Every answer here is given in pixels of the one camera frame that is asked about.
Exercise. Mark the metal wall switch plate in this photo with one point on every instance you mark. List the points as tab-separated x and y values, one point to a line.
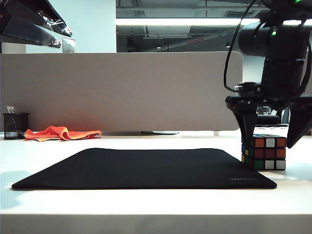
68	45

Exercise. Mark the black mouse pad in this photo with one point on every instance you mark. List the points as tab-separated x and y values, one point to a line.
146	168

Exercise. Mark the white divider foot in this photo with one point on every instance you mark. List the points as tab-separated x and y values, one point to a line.
216	133

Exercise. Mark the black round ottoman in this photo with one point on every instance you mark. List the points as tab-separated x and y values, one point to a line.
268	120

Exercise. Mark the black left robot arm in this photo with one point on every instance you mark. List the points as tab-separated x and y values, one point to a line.
26	26

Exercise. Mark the multicoloured Rubik's cube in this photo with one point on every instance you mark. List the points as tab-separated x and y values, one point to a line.
269	153

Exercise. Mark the white ceiling light strip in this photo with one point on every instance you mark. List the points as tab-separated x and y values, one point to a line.
170	22

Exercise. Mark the wide grey desk divider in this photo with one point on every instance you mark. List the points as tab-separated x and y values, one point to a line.
122	92

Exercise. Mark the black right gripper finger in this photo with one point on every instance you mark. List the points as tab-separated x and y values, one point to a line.
298	122
247	122

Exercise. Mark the orange cloth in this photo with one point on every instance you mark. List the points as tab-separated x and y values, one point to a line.
61	133

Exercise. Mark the white card in pen holder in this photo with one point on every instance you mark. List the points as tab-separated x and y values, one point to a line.
10	109

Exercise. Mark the black mesh pen holder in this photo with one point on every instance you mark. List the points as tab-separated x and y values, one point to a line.
14	125

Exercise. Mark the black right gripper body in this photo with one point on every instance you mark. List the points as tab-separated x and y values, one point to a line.
246	93

